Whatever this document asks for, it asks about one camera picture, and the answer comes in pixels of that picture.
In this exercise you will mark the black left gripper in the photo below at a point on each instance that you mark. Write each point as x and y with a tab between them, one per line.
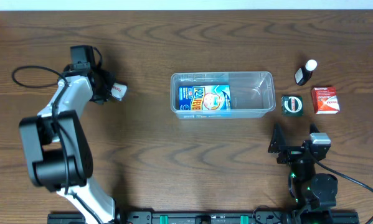
107	89

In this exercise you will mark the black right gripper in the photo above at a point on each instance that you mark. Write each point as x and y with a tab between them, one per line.
291	153

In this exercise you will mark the white blue Panadol box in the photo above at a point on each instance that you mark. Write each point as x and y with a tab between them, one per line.
118	91

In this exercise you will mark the blue Kool Fever box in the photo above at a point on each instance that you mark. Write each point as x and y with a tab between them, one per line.
204	98

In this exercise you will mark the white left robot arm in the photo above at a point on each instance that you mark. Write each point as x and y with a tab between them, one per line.
56	149

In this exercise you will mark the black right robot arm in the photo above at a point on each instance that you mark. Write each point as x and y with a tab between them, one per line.
314	193

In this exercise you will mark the clear plastic container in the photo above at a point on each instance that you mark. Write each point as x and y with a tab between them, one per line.
252	94

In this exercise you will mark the green Zam-Buk box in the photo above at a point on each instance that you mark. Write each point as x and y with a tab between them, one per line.
292	105

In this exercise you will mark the red Panadol ActiFast box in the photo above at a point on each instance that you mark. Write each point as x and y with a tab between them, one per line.
325	100

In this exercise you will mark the dark syrup bottle white cap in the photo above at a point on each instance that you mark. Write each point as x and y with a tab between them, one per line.
304	73

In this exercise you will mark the black mounting rail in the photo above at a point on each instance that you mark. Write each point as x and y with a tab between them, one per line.
262	216

